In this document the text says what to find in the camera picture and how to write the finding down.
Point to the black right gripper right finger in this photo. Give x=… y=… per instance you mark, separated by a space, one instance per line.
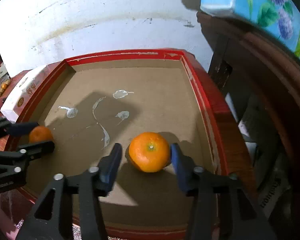
x=221 y=207

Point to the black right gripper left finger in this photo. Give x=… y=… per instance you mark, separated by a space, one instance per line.
x=51 y=216

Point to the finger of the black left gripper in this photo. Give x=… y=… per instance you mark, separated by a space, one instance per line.
x=13 y=165
x=15 y=129

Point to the small orange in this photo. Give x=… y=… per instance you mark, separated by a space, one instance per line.
x=39 y=134

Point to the large orange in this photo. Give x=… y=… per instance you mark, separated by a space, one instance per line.
x=149 y=152

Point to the white and red box lid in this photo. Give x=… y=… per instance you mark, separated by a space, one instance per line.
x=24 y=90

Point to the dark wooden side table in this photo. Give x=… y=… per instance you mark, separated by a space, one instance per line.
x=271 y=71

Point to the red cardboard box tray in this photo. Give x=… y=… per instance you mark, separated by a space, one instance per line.
x=91 y=102

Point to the blue floral tissue box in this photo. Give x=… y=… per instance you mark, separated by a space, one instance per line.
x=280 y=18

